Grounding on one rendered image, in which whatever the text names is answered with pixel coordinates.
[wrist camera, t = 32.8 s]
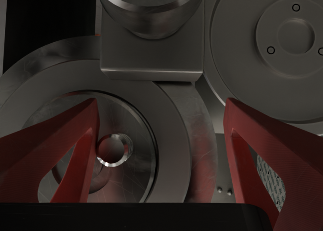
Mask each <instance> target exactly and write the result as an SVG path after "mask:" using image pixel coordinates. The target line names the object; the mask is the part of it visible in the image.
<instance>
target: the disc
mask: <svg viewBox="0 0 323 231"><path fill-rule="evenodd" d="M100 41H101V36H77V37H72V38H67V39H63V40H59V41H56V42H53V43H50V44H48V45H45V46H43V47H41V48H38V49H37V50H35V51H33V52H31V53H29V54H28V55H26V56H24V57H23V58H22V59H20V60H19V61H18V62H16V63H15V64H14V65H13V66H12V67H10V68H9V69H8V70H7V71H6V72H5V73H4V74H3V75H2V76H1V77H0V109H1V107H2V105H3V104H4V102H5V101H6V100H7V98H8V97H9V96H10V95H11V94H12V93H13V91H14V90H15V89H16V88H17V87H19V86H20V85H21V84H22V83H23V82H24V81H26V80H27V79H28V78H30V77H31V76H33V75H34V74H36V73H38V72H40V71H41V70H43V69H45V68H48V67H50V66H52V65H55V64H58V63H60V62H64V61H70V60H76V59H100ZM154 82H156V83H157V84H158V85H159V86H160V87H161V88H162V89H163V90H164V91H165V92H166V93H167V95H168V96H169V97H170V98H171V100H172V101H173V102H174V104H175V105H176V107H177V109H178V110H179V112H180V114H181V116H182V118H183V120H184V123H185V126H186V129H187V132H188V136H189V140H190V146H191V156H192V167H191V176H190V182H189V186H188V190H187V194H186V196H185V199H184V203H210V202H211V200H212V196H213V193H214V189H215V184H216V178H217V169H218V151H217V142H216V136H215V131H214V128H213V124H212V121H211V118H210V115H209V113H208V110H207V108H206V106H205V104H204V102H203V100H202V98H201V96H200V95H199V93H198V91H197V90H196V88H195V87H194V86H193V85H192V83H191V82H183V81H154ZM114 98H116V97H114ZM116 99H118V100H120V101H122V102H123V103H125V104H126V105H128V106H129V107H130V108H132V109H133V110H134V111H135V112H136V113H137V114H138V115H139V116H140V117H141V118H142V119H143V121H144V122H145V124H146V125H147V127H148V129H149V131H150V133H151V135H152V138H153V141H154V145H155V151H156V167H155V173H154V178H153V182H152V186H153V183H154V180H155V177H156V173H157V167H158V152H157V146H156V142H155V139H154V136H153V133H152V131H151V129H150V127H149V125H148V124H147V122H146V121H145V119H144V118H143V117H142V115H141V114H140V113H139V112H138V111H137V110H136V109H135V108H134V107H132V106H131V105H130V104H128V103H126V102H125V101H123V100H121V99H119V98H116ZM152 186H151V188H152Z"/></svg>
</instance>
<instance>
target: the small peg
mask: <svg viewBox="0 0 323 231"><path fill-rule="evenodd" d="M133 150H134V144H133V141H132V139H131V138H130V137H129V136H128V135H126V134H122V133H119V134H108V135H105V136H103V137H102V138H101V139H100V140H99V141H98V143H97V146H96V155H97V158H98V160H99V161H100V162H101V163H102V164H103V165H105V166H108V167H115V166H118V165H120V164H122V163H123V162H124V161H125V160H126V159H128V158H129V157H130V156H131V154H132V153H133Z"/></svg>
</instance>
